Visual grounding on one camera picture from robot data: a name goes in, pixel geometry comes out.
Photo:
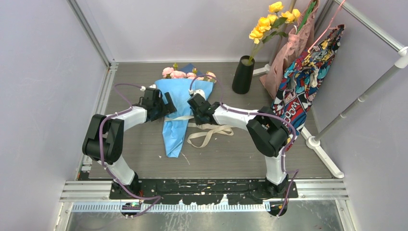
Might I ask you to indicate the white slotted cable duct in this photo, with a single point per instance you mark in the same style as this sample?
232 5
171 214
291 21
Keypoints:
134 207

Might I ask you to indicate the black vase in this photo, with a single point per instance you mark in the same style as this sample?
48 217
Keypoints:
243 75

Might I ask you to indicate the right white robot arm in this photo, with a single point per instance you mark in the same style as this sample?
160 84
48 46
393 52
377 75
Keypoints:
267 131

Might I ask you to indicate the white metal clothes rack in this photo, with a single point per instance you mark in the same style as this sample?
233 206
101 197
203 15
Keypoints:
362 107

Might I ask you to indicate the green clothes hanger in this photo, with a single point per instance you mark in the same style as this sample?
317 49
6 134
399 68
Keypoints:
309 10

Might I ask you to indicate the pink clothes hanger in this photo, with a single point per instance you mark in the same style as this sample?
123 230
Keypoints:
328 26

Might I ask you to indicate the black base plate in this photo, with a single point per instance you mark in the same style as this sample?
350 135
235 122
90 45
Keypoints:
211 191

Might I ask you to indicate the cream ribbon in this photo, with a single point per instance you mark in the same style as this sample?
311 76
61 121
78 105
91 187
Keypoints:
207 132

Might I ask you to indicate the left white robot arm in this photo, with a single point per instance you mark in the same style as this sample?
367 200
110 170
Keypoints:
105 136

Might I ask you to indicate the yellow flowers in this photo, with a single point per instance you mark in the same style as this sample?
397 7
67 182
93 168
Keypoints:
271 26

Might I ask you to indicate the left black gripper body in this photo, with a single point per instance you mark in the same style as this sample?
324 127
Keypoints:
159 107

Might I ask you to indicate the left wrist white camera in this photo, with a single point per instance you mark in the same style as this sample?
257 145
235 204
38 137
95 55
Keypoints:
144 88

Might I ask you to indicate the pink garment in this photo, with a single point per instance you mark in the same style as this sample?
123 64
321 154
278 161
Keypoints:
295 44

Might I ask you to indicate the colourful cartoon print garment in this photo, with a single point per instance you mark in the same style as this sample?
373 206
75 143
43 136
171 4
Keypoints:
303 78

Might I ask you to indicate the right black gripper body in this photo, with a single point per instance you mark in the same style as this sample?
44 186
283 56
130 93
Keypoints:
197 117

